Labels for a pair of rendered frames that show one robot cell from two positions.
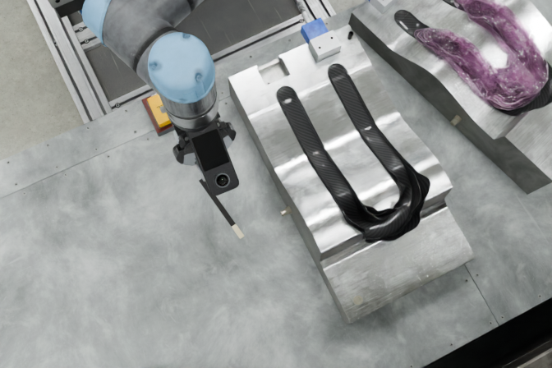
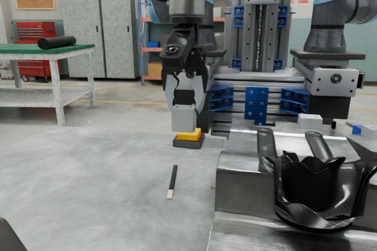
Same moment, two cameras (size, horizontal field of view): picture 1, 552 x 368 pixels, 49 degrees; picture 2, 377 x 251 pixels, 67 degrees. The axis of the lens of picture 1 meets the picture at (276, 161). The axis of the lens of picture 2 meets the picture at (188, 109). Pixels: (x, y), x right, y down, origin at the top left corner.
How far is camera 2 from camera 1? 90 cm
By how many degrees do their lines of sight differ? 63
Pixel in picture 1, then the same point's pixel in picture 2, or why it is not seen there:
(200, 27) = not seen: hidden behind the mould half
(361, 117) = (323, 156)
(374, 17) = (362, 139)
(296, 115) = (265, 140)
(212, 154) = (178, 38)
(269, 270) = (167, 227)
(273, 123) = (244, 136)
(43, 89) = not seen: hidden behind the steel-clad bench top
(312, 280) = not seen: outside the picture
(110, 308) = (45, 186)
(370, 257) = (275, 238)
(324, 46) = (308, 116)
